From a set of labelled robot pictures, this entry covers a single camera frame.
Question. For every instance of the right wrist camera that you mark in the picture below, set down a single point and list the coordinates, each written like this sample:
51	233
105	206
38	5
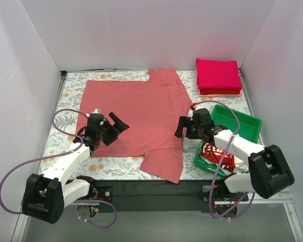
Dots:
192	107

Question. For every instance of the green plastic bin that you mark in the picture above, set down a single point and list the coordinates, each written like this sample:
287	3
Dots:
249	126

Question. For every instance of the floral patterned table cloth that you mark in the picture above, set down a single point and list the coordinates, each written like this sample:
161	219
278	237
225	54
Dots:
69	99

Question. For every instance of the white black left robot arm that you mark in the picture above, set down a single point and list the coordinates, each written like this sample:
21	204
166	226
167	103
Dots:
47	194

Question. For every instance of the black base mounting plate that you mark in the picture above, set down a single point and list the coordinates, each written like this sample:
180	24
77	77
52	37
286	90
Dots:
158	196

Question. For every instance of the folded red shirt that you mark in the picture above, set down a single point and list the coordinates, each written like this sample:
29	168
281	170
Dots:
219	91

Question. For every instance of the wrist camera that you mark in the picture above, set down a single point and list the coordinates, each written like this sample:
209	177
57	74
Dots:
97	111
192	107

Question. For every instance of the red white coca cola shirt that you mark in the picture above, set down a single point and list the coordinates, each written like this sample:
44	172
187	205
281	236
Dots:
208	157

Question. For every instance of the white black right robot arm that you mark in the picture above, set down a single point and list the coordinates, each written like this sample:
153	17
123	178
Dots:
269	172

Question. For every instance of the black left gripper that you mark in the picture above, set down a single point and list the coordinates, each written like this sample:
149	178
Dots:
111	132

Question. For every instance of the salmon pink t shirt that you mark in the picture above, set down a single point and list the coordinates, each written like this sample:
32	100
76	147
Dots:
152	110

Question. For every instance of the folded magenta shirt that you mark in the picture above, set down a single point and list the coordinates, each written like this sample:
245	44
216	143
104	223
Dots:
206	64

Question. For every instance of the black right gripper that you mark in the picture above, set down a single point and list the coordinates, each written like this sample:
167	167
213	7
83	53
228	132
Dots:
187	128

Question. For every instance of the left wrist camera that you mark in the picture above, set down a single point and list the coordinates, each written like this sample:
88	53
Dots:
97	111

